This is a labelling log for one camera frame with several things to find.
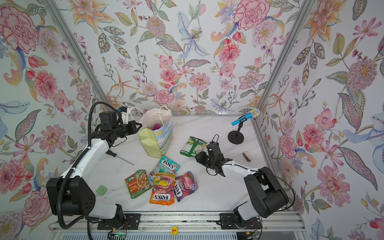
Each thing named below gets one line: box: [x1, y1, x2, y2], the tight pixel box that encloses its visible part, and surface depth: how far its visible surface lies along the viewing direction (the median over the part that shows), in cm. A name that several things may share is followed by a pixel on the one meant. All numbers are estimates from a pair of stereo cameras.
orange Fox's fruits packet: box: [149, 172, 177, 206], surface depth 83 cm
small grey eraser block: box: [242, 151, 252, 162], surface depth 98 cm
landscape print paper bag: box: [131, 106, 173, 159], surface depth 88 cm
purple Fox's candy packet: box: [174, 171, 199, 203], surface depth 84 cm
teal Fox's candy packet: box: [148, 155, 181, 184], surface depth 92 cm
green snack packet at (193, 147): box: [180, 136, 207, 158], surface depth 102 cm
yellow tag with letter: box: [170, 226, 178, 235], surface depth 72 cm
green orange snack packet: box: [124, 169, 152, 199], surface depth 88 cm
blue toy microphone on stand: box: [227, 108, 260, 145], surface depth 107 cm
